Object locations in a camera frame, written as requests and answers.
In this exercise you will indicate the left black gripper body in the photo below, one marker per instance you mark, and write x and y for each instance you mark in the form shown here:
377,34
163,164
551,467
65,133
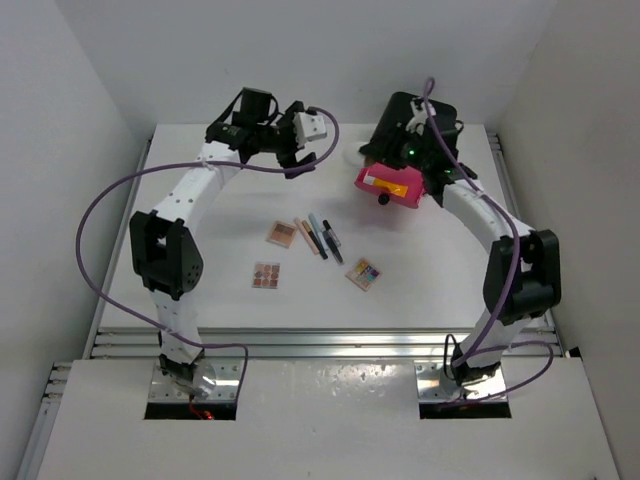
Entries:
278,138

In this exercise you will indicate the black drawer cabinet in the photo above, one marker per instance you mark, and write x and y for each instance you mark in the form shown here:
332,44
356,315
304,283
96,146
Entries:
397,114

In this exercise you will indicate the orange makeup tube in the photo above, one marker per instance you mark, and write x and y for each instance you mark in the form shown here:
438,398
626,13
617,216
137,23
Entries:
398,190

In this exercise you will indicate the white bottle gold cap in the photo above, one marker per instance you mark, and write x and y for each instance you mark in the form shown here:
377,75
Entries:
354,158

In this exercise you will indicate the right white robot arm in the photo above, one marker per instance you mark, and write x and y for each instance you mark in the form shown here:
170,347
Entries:
522,279

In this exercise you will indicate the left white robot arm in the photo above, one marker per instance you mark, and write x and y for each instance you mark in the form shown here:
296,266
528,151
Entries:
164,252

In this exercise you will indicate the brown gold makeup pencil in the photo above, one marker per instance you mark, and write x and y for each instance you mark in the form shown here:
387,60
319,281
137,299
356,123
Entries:
308,229

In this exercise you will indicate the peach concealer stick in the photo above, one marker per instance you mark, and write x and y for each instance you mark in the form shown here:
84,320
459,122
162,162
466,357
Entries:
306,236

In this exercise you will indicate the brown eyeshadow palette four pans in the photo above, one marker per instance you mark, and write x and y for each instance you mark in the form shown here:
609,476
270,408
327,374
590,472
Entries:
282,234

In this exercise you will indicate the black mascara tube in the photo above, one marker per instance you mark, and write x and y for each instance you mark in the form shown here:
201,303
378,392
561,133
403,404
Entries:
332,243

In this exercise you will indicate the light blue black pen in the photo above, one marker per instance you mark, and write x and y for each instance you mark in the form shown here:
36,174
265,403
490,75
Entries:
318,235

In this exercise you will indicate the eyeshadow palette round brown pans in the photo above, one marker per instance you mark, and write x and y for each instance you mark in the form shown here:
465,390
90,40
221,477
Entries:
266,275

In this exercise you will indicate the colourful eyeshadow palette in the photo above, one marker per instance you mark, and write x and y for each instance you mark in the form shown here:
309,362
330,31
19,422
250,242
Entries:
363,274

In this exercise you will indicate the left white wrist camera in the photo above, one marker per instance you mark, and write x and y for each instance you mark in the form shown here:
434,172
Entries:
308,128

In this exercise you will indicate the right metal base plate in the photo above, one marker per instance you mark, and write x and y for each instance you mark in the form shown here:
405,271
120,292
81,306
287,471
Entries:
433,387

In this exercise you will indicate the metal base plate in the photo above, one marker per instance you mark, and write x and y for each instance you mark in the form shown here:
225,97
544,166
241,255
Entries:
213,381
433,387

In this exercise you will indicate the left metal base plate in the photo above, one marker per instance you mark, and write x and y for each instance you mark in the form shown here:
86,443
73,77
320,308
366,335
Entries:
213,381

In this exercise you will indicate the aluminium frame rail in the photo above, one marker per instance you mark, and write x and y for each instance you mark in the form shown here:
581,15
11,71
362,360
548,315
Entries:
266,343

